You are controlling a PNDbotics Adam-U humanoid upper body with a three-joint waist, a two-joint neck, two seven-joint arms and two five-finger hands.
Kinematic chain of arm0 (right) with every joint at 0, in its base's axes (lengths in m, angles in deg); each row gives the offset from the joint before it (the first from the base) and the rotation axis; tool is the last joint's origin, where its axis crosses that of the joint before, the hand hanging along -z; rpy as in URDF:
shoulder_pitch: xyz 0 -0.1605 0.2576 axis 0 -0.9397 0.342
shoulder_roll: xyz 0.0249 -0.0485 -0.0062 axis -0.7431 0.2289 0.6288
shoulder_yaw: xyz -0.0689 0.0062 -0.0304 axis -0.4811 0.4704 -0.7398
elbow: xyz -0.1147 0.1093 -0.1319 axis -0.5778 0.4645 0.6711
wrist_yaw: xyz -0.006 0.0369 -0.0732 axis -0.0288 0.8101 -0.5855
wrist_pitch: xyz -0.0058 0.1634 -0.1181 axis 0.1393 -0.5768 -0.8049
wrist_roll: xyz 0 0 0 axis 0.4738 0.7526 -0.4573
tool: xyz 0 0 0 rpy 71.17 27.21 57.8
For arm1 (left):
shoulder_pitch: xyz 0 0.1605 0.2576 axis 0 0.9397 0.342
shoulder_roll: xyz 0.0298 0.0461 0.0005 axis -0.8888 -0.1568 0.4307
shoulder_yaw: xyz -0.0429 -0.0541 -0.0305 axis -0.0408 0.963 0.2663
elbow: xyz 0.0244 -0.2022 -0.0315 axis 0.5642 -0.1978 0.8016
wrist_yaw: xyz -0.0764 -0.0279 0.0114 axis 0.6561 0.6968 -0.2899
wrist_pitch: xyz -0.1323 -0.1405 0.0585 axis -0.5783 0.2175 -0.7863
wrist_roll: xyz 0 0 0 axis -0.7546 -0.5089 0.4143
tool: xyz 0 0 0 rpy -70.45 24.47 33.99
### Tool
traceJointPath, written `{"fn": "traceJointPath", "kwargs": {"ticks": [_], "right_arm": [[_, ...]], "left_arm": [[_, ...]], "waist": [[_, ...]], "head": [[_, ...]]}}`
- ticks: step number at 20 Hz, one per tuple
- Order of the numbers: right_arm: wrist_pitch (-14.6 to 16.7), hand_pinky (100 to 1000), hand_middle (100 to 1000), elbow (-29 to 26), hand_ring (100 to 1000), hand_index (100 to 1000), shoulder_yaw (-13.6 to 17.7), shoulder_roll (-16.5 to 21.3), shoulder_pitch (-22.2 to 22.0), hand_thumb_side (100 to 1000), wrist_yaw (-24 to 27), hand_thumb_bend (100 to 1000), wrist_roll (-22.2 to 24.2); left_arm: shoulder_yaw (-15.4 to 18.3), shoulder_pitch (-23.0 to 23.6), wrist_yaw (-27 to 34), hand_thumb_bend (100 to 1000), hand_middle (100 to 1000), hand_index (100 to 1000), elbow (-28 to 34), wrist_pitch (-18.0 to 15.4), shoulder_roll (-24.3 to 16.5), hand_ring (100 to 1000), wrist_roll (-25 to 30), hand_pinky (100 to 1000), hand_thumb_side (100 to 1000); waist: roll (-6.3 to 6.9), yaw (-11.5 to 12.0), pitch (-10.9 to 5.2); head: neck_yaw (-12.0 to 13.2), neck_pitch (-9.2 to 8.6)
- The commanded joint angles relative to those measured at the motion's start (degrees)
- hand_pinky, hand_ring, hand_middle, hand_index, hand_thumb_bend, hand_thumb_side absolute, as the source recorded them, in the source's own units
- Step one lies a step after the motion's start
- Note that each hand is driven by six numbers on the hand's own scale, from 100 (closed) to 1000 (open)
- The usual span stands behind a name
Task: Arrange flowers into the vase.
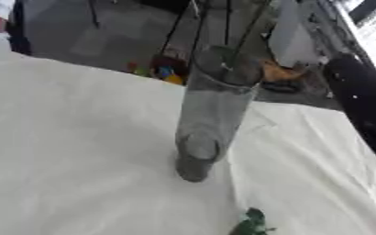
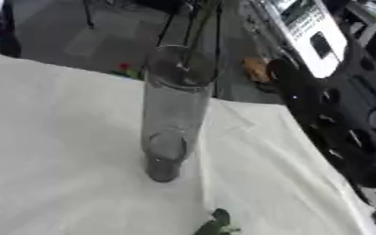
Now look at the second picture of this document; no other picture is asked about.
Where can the person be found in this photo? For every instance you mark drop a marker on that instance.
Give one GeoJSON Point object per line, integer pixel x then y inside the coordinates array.
{"type": "Point", "coordinates": [6, 36]}

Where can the thin black stand leg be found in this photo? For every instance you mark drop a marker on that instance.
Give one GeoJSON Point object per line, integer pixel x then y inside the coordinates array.
{"type": "Point", "coordinates": [89, 16]}

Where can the orange object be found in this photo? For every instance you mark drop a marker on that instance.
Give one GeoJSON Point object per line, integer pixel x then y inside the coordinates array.
{"type": "Point", "coordinates": [256, 70]}

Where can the red flower with green leaves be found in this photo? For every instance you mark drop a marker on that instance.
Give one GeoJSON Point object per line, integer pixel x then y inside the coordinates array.
{"type": "Point", "coordinates": [125, 66]}

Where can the tall clear glass vase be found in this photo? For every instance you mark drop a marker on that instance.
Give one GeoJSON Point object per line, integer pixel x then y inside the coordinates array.
{"type": "Point", "coordinates": [170, 122]}

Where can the white flower with green leaves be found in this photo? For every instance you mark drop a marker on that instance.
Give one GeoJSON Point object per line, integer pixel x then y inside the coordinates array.
{"type": "Point", "coordinates": [217, 225]}

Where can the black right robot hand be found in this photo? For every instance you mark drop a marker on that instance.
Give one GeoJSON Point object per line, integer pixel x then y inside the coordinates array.
{"type": "Point", "coordinates": [309, 104]}

